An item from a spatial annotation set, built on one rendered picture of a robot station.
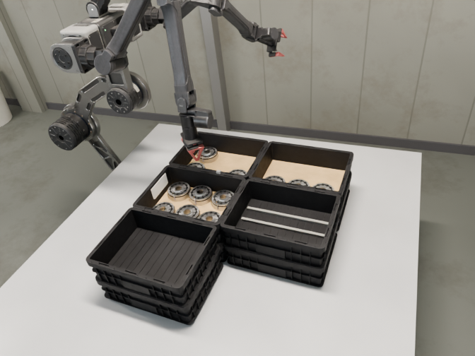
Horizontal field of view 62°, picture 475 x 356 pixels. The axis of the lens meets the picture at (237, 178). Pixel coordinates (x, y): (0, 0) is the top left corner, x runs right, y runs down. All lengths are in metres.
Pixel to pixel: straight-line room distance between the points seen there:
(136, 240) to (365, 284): 0.91
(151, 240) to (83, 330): 0.40
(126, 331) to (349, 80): 2.52
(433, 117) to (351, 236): 1.89
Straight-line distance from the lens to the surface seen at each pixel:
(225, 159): 2.01
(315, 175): 1.87
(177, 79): 1.51
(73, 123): 2.44
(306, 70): 3.39
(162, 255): 1.60
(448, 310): 2.52
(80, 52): 1.73
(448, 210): 3.07
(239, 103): 3.71
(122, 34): 1.61
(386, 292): 1.62
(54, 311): 1.78
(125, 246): 1.69
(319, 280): 1.57
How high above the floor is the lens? 1.98
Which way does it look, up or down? 38 degrees down
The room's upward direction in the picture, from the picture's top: 7 degrees counter-clockwise
